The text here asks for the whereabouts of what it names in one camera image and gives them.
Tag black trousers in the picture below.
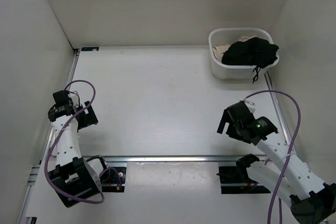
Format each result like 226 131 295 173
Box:
221 37 279 83

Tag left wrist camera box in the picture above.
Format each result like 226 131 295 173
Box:
52 90 80 108

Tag small dark label sticker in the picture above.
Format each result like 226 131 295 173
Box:
81 47 99 51

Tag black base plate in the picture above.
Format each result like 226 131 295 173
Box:
86 155 127 193
217 166 270 195

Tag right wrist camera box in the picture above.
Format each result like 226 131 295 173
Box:
226 101 255 125

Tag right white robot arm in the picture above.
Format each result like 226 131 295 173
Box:
217 107 335 223

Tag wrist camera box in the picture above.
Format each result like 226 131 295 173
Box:
52 90 80 108
226 101 255 125

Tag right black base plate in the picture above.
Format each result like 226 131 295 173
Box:
217 166 270 195

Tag white plastic basket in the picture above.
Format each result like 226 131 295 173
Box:
208 27 273 80

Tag beige trousers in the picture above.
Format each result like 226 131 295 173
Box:
212 35 256 62

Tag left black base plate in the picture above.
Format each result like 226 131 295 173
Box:
86 155 127 193

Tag aluminium frame rail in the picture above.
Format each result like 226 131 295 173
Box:
31 154 297 164

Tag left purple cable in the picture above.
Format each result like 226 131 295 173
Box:
44 80 106 204

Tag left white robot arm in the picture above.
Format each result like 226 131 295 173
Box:
44 101 110 208

